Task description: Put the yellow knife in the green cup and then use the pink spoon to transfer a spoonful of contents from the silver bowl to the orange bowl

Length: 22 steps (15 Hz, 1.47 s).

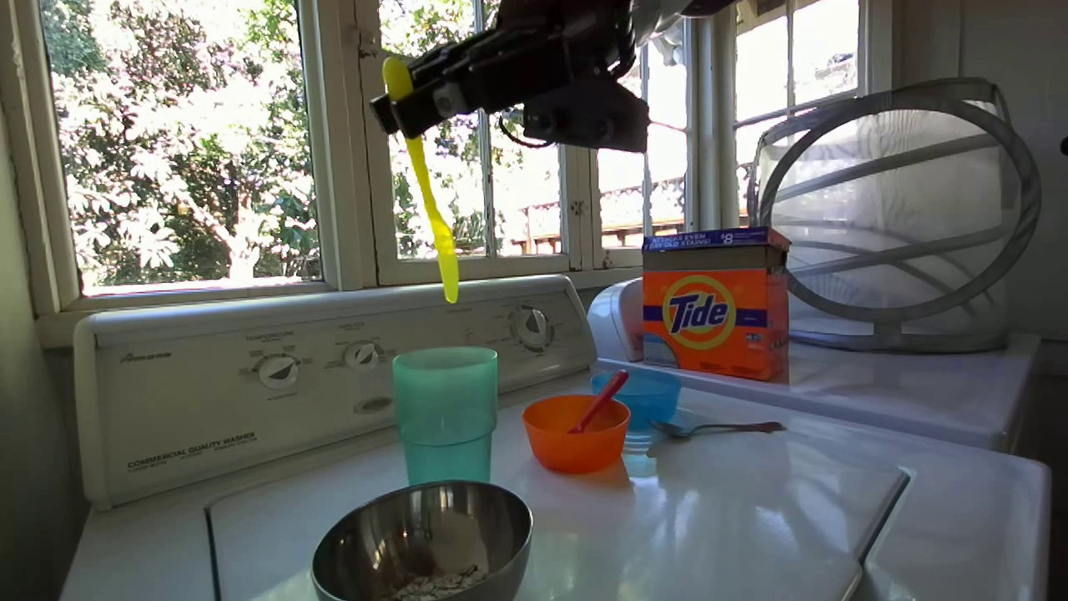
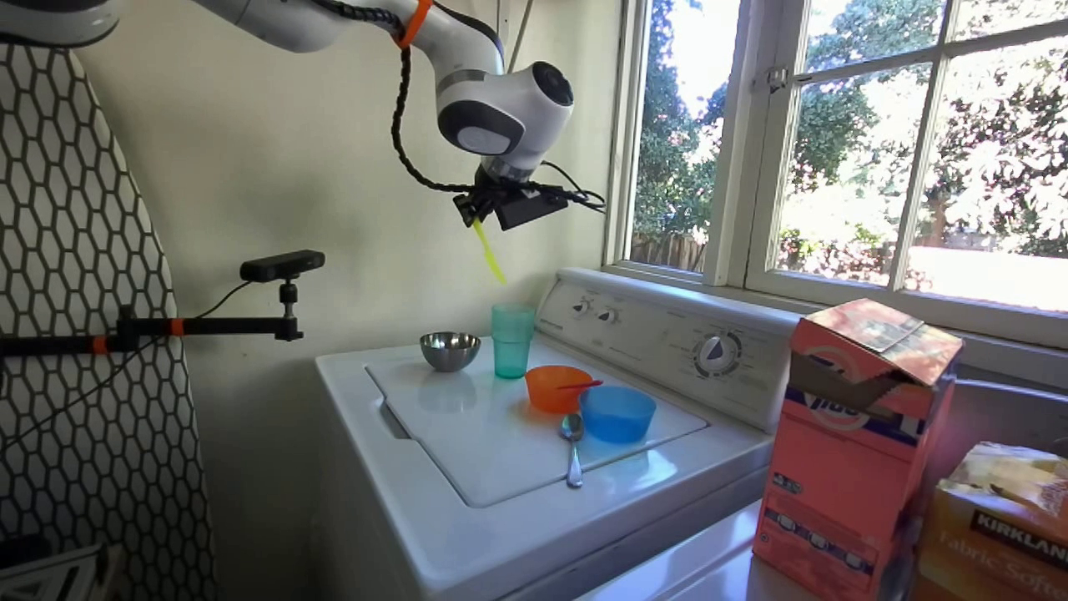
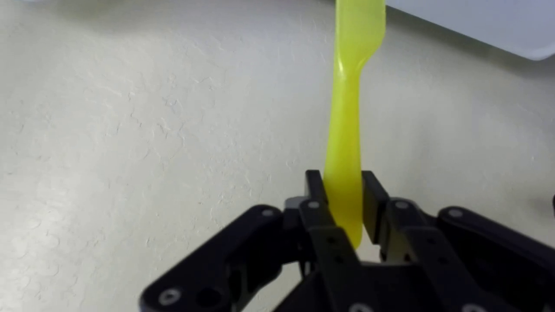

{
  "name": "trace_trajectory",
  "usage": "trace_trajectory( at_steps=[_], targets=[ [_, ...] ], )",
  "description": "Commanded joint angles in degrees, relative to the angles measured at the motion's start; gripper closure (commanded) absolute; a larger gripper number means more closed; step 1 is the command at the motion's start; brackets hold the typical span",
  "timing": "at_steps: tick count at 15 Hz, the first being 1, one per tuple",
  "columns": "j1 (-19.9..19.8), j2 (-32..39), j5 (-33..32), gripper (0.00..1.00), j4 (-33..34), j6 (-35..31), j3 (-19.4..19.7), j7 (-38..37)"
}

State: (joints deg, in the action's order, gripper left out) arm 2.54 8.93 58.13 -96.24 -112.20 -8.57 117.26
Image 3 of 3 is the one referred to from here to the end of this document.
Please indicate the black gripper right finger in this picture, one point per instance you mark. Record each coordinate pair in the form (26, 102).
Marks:
(404, 225)

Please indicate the white washing machine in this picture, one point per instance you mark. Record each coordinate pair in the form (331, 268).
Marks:
(496, 22)

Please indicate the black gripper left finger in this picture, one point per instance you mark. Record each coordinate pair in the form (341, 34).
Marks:
(315, 225)

